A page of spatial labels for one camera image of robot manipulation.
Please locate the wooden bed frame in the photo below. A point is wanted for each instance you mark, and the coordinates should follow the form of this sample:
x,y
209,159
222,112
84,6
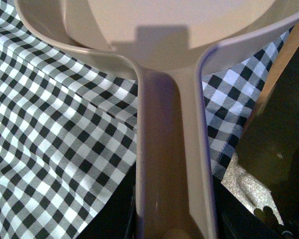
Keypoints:
x,y
269,147

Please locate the beige plastic dustpan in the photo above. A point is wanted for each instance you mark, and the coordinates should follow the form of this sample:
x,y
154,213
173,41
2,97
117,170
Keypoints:
x,y
167,46

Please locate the black white checkered bedsheet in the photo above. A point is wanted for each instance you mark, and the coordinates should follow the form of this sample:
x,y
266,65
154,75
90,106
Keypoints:
x,y
68,132

